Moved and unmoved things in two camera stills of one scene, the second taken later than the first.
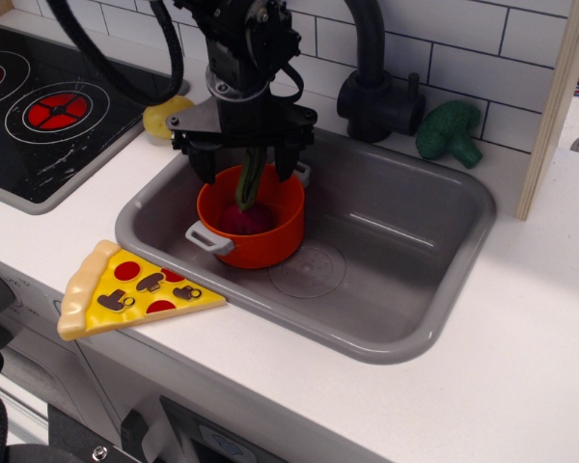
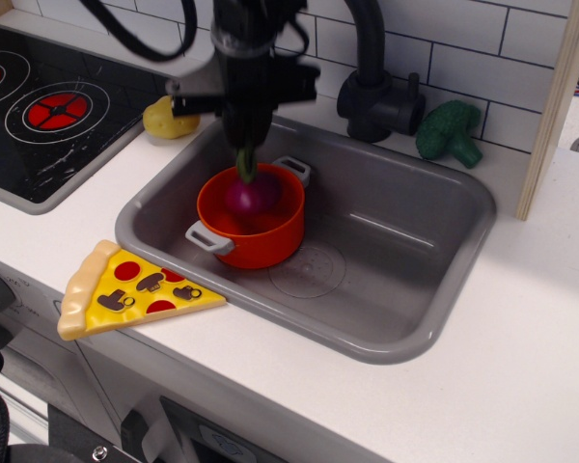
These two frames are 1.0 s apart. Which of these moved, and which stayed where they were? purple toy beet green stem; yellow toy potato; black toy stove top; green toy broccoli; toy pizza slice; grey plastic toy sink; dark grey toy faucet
Moved: purple toy beet green stem
Stayed: yellow toy potato; grey plastic toy sink; black toy stove top; dark grey toy faucet; green toy broccoli; toy pizza slice
